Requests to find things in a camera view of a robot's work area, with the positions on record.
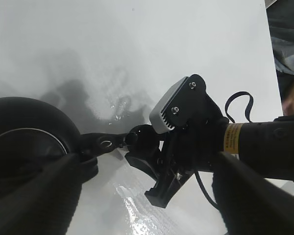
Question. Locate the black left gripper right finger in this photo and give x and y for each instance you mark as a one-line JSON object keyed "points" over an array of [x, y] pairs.
{"points": [[249, 204]]}

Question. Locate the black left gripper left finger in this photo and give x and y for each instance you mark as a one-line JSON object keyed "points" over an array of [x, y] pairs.
{"points": [[41, 203]]}

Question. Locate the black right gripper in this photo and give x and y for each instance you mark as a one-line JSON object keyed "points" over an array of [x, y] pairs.
{"points": [[188, 148]]}

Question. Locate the black round teapot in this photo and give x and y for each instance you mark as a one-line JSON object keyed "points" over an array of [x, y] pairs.
{"points": [[33, 134]]}

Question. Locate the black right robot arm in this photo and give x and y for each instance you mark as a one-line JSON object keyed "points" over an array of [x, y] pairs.
{"points": [[266, 147]]}

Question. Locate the person in grey clothes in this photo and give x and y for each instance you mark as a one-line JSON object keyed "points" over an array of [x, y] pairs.
{"points": [[280, 16]]}

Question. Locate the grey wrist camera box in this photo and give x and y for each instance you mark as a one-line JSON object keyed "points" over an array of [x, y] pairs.
{"points": [[157, 115]]}

